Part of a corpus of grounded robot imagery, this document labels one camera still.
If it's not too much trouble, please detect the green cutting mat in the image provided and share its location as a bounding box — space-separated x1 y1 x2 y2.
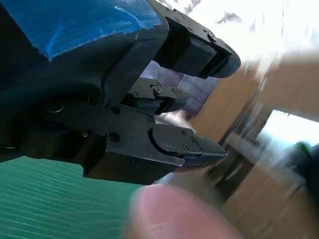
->
0 155 145 239

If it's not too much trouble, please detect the pink bowl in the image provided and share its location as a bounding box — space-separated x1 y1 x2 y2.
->
129 185 245 239

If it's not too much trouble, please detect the purple poster board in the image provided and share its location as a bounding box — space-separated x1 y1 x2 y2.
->
142 61 217 121

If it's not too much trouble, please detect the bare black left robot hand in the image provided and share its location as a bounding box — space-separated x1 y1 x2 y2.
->
0 0 242 185

